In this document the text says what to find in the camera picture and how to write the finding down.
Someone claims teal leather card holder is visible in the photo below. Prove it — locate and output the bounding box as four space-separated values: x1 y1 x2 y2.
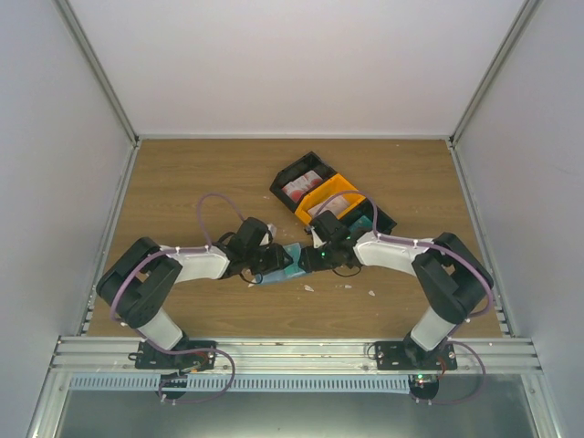
254 243 308 285

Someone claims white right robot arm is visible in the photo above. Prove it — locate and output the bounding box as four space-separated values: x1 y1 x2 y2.
298 212 494 370

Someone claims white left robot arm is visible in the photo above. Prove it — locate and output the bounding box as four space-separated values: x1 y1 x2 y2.
97 217 294 369

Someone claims teal card holder stack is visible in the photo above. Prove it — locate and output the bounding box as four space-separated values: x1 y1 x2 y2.
349 215 372 232

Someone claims pink white card stack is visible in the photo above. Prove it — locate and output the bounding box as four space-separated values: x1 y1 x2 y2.
308 195 350 218

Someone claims red white card stack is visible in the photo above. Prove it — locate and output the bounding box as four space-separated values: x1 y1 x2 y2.
282 170 323 203

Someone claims black storage bin with cards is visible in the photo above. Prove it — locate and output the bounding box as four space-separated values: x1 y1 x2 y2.
269 151 337 213

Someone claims black storage bin with holders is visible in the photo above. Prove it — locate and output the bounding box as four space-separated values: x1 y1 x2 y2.
339 199 397 235

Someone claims yellow storage bin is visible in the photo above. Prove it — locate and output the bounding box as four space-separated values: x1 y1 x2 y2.
293 173 365 224

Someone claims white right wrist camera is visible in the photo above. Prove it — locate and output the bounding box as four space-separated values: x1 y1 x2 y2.
310 227 323 248

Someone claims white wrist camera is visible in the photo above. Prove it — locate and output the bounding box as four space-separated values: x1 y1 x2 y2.
262 224 277 245
310 227 323 248

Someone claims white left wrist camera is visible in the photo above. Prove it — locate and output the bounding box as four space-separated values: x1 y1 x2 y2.
262 224 277 245

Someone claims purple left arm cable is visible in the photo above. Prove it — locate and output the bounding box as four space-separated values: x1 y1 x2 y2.
109 193 236 405

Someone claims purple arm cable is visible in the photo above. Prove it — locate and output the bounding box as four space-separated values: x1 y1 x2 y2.
109 193 236 405
309 190 496 406

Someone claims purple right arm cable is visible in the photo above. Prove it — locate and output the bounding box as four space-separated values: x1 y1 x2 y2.
309 190 496 406

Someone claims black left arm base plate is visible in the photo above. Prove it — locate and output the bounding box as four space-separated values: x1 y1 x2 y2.
134 339 218 401

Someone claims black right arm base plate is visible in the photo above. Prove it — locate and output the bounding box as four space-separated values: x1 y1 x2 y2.
372 339 459 401

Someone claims grey slotted cable duct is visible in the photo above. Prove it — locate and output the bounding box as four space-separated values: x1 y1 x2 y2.
69 373 410 394

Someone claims aluminium mounting rail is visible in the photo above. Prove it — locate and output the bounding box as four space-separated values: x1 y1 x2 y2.
50 337 543 375

